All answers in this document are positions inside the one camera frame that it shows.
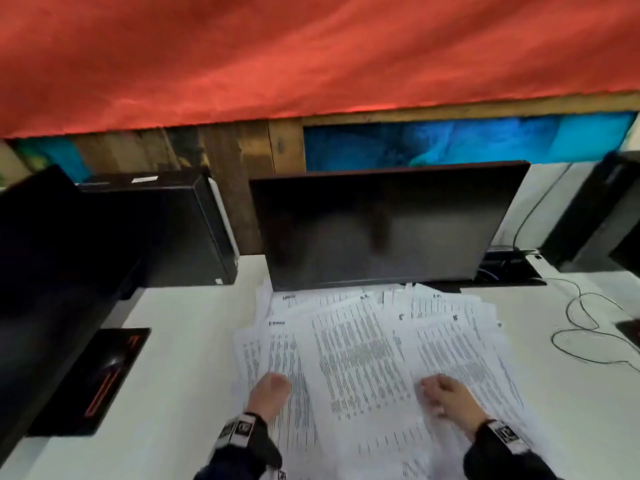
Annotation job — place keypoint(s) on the person's left hand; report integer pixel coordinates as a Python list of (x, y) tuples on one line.
[(267, 394)]

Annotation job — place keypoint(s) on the person's right hand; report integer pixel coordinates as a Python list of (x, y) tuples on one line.
[(452, 399)]

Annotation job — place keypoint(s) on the pile of printed papers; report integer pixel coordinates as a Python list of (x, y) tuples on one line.
[(360, 354)]

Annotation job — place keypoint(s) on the person's left forearm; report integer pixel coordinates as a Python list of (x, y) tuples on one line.
[(235, 464)]

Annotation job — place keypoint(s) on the person's right forearm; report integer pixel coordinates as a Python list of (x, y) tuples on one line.
[(505, 464)]

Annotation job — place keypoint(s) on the white table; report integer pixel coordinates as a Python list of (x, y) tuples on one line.
[(190, 369)]

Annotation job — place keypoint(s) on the black computer monitor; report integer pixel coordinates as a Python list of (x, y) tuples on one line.
[(45, 274), (380, 224)]

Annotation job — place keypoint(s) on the black desktop computer tower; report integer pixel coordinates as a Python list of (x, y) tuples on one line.
[(170, 229), (590, 219)]

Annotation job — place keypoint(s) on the wooden plank partition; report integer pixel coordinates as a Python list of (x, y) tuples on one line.
[(240, 169)]

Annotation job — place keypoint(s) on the blue cloth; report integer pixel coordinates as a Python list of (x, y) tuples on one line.
[(450, 139)]

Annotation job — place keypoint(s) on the teal green cloth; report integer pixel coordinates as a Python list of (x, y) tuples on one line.
[(60, 157)]

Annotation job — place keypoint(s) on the red-orange cloth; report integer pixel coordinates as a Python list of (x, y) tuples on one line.
[(300, 54)]

